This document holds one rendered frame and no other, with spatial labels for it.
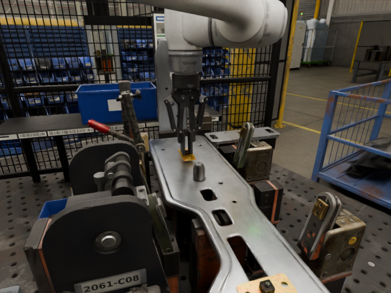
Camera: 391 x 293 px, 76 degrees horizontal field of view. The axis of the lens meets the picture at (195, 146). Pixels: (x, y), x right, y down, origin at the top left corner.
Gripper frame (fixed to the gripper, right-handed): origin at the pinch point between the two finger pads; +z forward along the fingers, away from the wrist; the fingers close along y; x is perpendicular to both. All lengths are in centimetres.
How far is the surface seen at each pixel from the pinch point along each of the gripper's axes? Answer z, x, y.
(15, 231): 36, 19, -60
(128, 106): -12.6, -1.9, -15.8
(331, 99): 16, 99, 151
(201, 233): 7.3, -30.8, -5.0
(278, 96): 52, 268, 218
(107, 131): -6.1, -1.1, -21.9
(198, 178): 4.5, -14.2, -0.5
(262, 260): 5.6, -41.5, 2.4
